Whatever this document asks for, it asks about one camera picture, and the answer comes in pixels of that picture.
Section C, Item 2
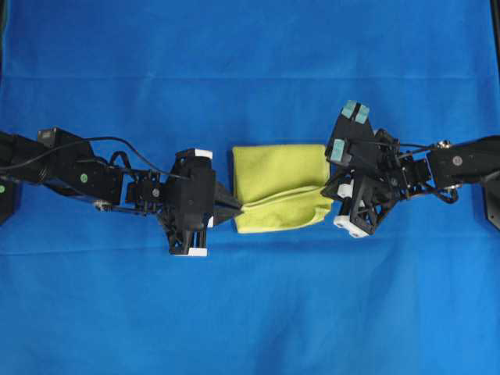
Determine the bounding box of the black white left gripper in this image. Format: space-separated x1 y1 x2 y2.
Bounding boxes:
158 148 241 257

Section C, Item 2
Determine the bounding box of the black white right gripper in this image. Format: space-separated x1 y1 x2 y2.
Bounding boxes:
320 171 402 238

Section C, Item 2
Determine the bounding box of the yellow-green towel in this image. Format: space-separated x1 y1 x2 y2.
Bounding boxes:
232 144 333 234

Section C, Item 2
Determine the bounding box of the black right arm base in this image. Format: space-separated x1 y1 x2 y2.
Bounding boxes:
482 178 500 230

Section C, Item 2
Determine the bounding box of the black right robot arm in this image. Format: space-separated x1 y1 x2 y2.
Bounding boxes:
321 131 499 238

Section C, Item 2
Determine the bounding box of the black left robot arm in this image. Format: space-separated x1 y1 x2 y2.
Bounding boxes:
1 127 242 256

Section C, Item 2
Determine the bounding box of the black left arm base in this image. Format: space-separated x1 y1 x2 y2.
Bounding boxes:
0 180 21 225

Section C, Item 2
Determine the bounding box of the blue table cloth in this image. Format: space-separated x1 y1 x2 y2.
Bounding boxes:
1 1 499 374

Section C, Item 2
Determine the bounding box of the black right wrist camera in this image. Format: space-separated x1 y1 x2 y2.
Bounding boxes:
325 100 379 170

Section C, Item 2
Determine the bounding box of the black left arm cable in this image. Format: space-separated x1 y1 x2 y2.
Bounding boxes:
0 136 192 181

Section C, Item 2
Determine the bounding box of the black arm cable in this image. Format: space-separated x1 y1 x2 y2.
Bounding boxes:
0 136 192 181
374 141 462 204

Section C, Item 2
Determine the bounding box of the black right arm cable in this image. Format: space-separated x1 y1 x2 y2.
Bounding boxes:
374 141 462 204

